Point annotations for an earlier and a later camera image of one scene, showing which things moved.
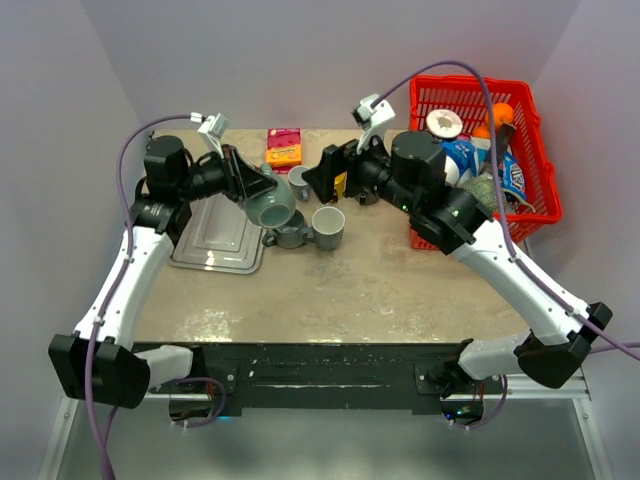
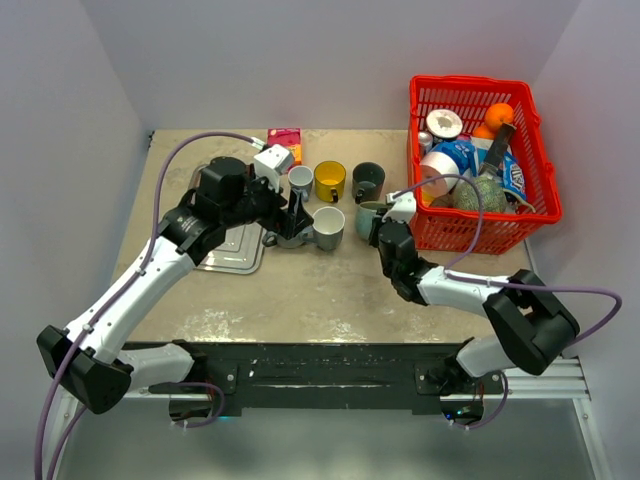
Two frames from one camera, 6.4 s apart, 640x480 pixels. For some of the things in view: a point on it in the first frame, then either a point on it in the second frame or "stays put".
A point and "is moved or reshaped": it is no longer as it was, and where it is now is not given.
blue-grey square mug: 328,223 stays put
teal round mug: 273,207 is moved or reshaped
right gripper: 321,177 → 376,224
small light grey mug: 299,188 stays put
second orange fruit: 482,132 stays put
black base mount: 328,375 stays put
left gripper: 245,179 → 289,223
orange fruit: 502,113 stays put
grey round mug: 290,236 stays put
